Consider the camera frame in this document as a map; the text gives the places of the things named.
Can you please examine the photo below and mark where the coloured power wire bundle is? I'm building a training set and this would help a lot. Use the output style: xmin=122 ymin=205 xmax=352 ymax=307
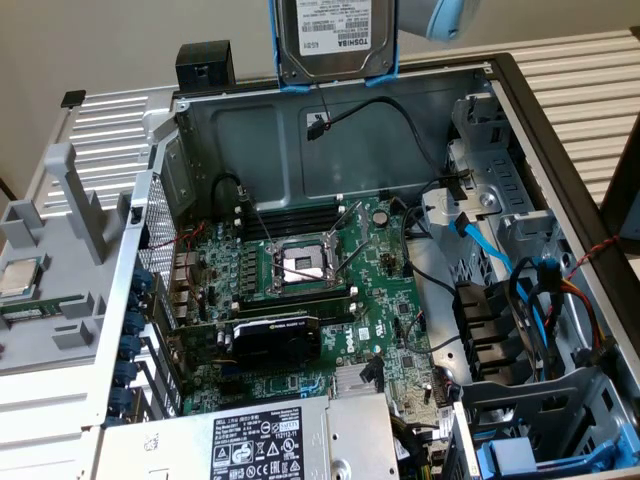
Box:
xmin=559 ymin=278 xmax=619 ymax=374

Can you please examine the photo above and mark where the black RAM slot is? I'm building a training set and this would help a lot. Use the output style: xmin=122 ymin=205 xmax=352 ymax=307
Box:
xmin=229 ymin=285 xmax=359 ymax=311
xmin=232 ymin=299 xmax=359 ymax=326
xmin=238 ymin=193 xmax=347 ymax=226
xmin=232 ymin=204 xmax=347 ymax=240

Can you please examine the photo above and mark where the CPU socket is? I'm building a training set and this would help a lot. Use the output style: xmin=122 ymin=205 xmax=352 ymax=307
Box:
xmin=267 ymin=233 xmax=349 ymax=299

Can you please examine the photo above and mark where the thin metal locking lever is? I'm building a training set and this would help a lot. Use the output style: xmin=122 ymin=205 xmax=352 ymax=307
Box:
xmin=237 ymin=185 xmax=277 ymax=254
xmin=273 ymin=263 xmax=329 ymax=284

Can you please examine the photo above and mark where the silver socket cover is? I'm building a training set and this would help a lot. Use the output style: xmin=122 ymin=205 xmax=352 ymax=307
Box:
xmin=323 ymin=199 xmax=374 ymax=279

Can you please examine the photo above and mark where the green motherboard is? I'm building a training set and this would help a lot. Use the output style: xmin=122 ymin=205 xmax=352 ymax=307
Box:
xmin=169 ymin=192 xmax=464 ymax=431

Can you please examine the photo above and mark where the black graphics card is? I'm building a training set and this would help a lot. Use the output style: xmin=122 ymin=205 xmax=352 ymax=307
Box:
xmin=169 ymin=309 xmax=324 ymax=371

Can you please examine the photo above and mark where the open grey PC case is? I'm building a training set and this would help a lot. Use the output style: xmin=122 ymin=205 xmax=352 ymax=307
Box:
xmin=82 ymin=52 xmax=640 ymax=480

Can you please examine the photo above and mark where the silver heat sink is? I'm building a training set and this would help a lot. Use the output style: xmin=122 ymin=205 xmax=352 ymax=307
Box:
xmin=333 ymin=364 xmax=386 ymax=399

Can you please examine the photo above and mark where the black block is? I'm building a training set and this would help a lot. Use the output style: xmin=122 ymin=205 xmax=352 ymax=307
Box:
xmin=175 ymin=40 xmax=236 ymax=94

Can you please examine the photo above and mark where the grey power supply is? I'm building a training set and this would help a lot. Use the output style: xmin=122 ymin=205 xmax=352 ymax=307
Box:
xmin=97 ymin=392 xmax=401 ymax=480

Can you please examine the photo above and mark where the grey parts rack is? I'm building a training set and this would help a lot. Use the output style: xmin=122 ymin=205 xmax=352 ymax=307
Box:
xmin=0 ymin=143 xmax=132 ymax=377

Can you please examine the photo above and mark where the green RAM stick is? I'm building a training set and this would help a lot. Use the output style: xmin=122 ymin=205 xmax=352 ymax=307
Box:
xmin=0 ymin=298 xmax=67 ymax=322

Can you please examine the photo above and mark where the CPU with silver lid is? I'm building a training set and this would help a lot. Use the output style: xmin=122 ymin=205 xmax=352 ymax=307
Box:
xmin=0 ymin=258 xmax=41 ymax=300

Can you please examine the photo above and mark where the dark brown panel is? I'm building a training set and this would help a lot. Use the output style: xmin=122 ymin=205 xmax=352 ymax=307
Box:
xmin=598 ymin=112 xmax=640 ymax=241

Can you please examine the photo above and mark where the black wire with connector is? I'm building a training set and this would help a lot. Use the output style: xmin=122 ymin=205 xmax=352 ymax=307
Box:
xmin=305 ymin=95 xmax=451 ymax=181

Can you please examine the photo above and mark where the black looped wire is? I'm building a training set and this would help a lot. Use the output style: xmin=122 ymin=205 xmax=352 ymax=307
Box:
xmin=210 ymin=171 xmax=251 ymax=211

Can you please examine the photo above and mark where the thin red black wire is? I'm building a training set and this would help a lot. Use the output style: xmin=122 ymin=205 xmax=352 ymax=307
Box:
xmin=148 ymin=222 xmax=209 ymax=304

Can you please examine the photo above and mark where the thin wire with red tie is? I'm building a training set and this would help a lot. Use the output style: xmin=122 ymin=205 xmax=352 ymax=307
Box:
xmin=312 ymin=87 xmax=334 ymax=132

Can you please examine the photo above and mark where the blue SATA wire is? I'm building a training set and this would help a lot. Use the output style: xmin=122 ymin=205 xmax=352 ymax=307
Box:
xmin=449 ymin=212 xmax=516 ymax=276
xmin=514 ymin=254 xmax=566 ymax=386

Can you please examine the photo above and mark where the black wire plug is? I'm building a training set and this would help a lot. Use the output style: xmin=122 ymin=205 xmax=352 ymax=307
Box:
xmin=362 ymin=353 xmax=386 ymax=394

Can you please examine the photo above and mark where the black plastic wire holder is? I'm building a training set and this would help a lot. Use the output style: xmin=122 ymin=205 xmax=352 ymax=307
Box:
xmin=452 ymin=281 xmax=534 ymax=386

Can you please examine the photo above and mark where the power supply wire bundle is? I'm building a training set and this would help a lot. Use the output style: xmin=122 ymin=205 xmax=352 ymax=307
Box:
xmin=388 ymin=412 xmax=454 ymax=480

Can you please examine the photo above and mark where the red black twisted wire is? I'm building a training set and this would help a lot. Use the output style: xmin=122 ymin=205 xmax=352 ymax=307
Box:
xmin=564 ymin=233 xmax=622 ymax=281

